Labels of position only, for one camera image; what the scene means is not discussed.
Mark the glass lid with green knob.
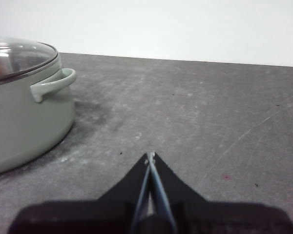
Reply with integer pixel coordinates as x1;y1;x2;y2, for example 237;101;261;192
0;36;59;87

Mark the pale green electric cooking pot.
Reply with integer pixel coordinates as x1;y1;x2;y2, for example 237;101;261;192
0;36;77;176

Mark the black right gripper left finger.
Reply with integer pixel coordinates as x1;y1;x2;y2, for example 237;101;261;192
7;153;151;234

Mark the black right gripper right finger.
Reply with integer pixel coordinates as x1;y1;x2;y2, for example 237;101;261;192
150;152;293;234

